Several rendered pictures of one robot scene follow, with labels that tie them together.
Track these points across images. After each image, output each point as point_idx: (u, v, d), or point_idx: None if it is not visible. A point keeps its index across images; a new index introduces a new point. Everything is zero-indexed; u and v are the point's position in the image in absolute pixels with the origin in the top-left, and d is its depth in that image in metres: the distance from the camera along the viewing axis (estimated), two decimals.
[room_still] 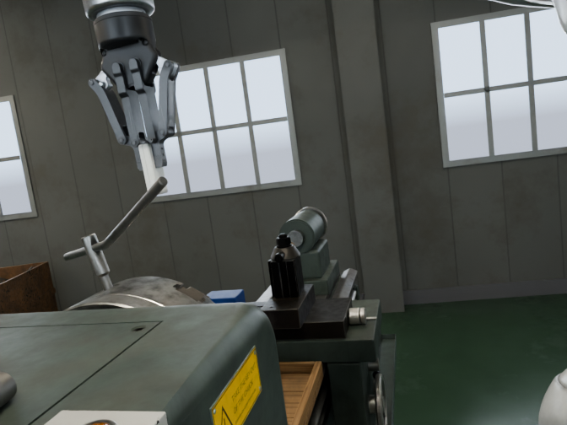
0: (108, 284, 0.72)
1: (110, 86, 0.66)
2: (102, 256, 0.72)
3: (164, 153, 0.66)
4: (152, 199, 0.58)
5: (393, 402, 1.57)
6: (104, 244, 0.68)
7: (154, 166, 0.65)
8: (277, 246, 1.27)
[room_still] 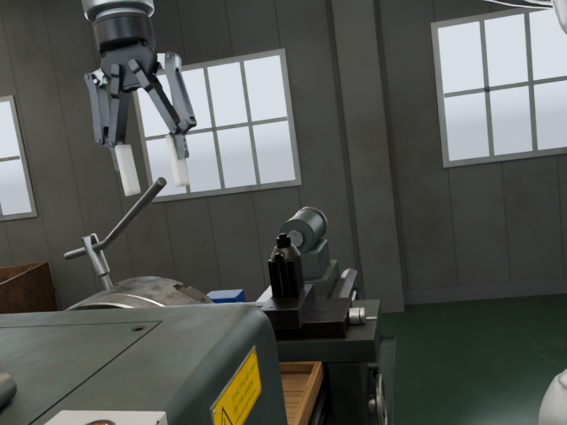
0: (108, 284, 0.72)
1: (104, 84, 0.66)
2: (102, 256, 0.72)
3: (186, 145, 0.65)
4: (151, 199, 0.58)
5: (393, 402, 1.57)
6: (104, 244, 0.68)
7: (176, 158, 0.64)
8: (277, 246, 1.27)
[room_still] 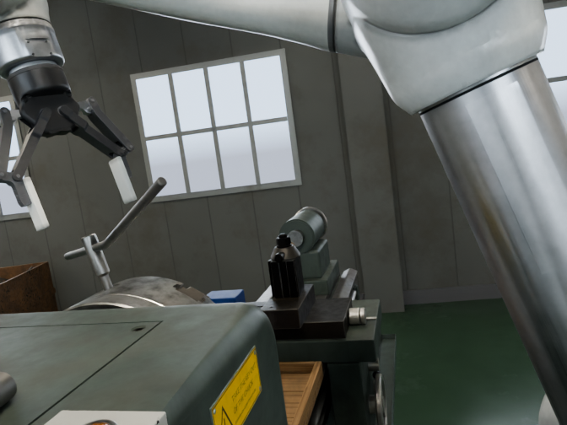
0: (108, 284, 0.72)
1: (88, 114, 0.72)
2: (102, 256, 0.72)
3: (18, 193, 0.63)
4: (151, 199, 0.58)
5: (393, 402, 1.57)
6: (104, 244, 0.68)
7: (27, 204, 0.64)
8: (277, 246, 1.27)
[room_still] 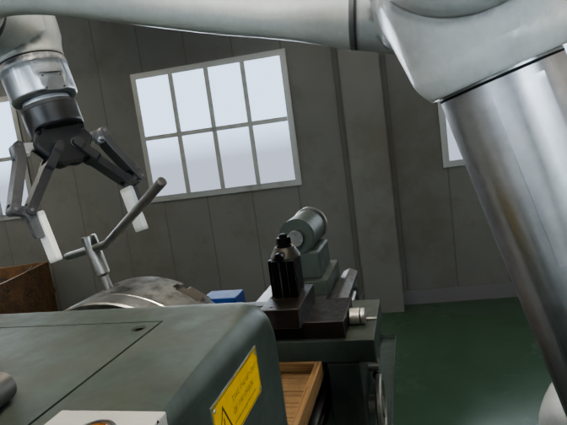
0: (108, 284, 0.72)
1: (99, 143, 0.72)
2: (102, 256, 0.72)
3: (31, 227, 0.63)
4: (151, 199, 0.58)
5: (393, 402, 1.57)
6: (104, 244, 0.68)
7: (40, 236, 0.65)
8: (277, 246, 1.27)
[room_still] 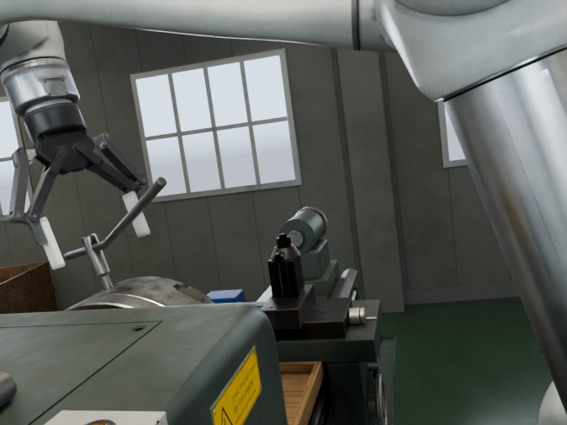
0: (108, 284, 0.72)
1: (102, 149, 0.72)
2: (102, 256, 0.72)
3: (34, 234, 0.63)
4: (151, 199, 0.58)
5: (393, 402, 1.57)
6: (104, 244, 0.68)
7: (43, 243, 0.65)
8: (277, 246, 1.27)
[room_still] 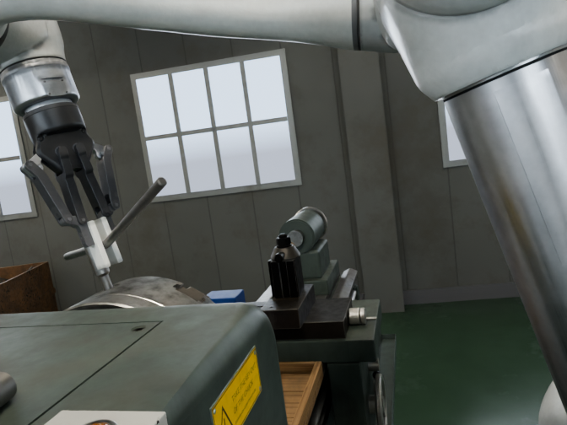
0: (108, 284, 0.72)
1: (97, 157, 0.71)
2: None
3: (83, 236, 0.67)
4: (151, 199, 0.58)
5: (393, 402, 1.57)
6: (104, 244, 0.68)
7: (89, 244, 0.69)
8: (277, 246, 1.27)
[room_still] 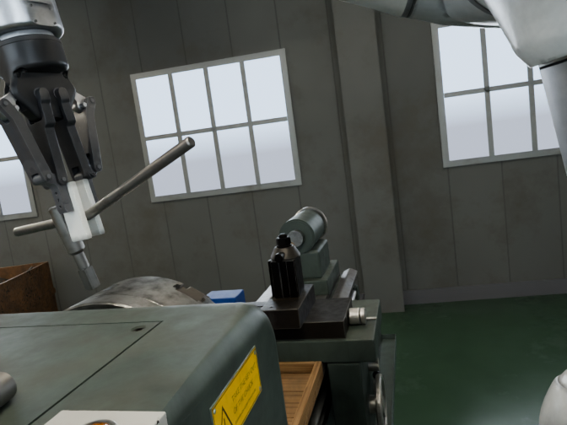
0: (84, 262, 0.61)
1: (77, 109, 0.60)
2: None
3: (61, 199, 0.56)
4: (170, 163, 0.49)
5: (393, 402, 1.57)
6: (86, 217, 0.57)
7: (66, 211, 0.57)
8: (277, 246, 1.27)
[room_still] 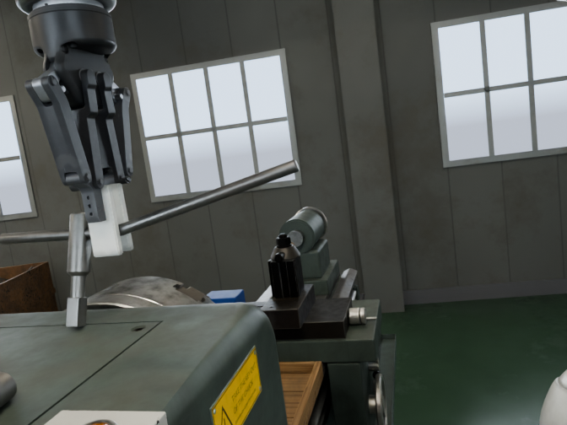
0: (83, 290, 0.48)
1: None
2: (90, 249, 0.50)
3: (94, 205, 0.46)
4: (262, 183, 0.45)
5: (393, 402, 1.57)
6: (119, 229, 0.48)
7: (92, 219, 0.48)
8: (277, 246, 1.27)
